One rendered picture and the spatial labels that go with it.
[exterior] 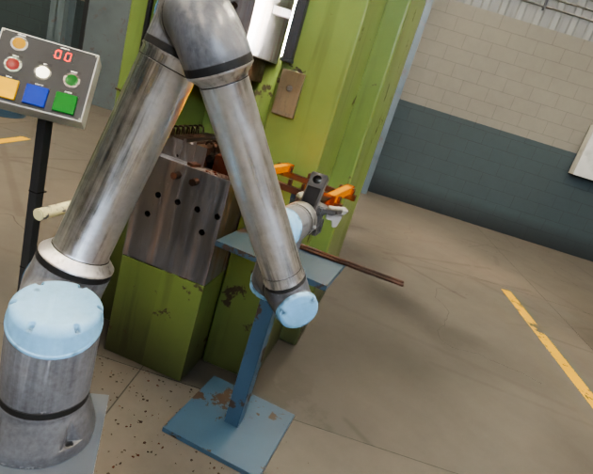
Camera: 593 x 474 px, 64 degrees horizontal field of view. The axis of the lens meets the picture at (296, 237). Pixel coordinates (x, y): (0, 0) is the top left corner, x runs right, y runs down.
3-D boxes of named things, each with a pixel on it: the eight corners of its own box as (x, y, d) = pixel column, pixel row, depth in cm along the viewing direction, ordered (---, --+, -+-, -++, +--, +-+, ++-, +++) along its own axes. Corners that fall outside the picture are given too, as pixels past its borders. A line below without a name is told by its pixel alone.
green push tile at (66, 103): (72, 115, 174) (78, 96, 176) (51, 109, 173) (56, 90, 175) (73, 117, 176) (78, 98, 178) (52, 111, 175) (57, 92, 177)
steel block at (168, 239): (204, 286, 190) (231, 181, 177) (121, 253, 196) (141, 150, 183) (251, 249, 243) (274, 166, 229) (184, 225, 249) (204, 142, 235)
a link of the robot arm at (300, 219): (252, 245, 108) (264, 204, 105) (272, 234, 119) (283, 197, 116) (289, 260, 106) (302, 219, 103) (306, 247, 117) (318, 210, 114)
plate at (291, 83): (292, 118, 184) (305, 74, 179) (270, 112, 185) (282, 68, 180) (294, 118, 186) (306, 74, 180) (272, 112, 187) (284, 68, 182)
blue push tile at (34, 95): (44, 107, 173) (49, 88, 174) (21, 101, 170) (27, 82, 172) (45, 109, 174) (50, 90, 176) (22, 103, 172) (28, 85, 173)
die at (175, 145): (202, 167, 185) (208, 146, 182) (157, 151, 188) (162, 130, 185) (241, 158, 224) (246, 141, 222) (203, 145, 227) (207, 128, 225)
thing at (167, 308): (180, 382, 204) (204, 287, 190) (104, 349, 210) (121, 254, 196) (229, 327, 257) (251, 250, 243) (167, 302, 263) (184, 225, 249)
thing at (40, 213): (42, 224, 172) (44, 210, 170) (30, 218, 173) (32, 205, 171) (116, 203, 213) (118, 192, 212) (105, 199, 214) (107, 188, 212)
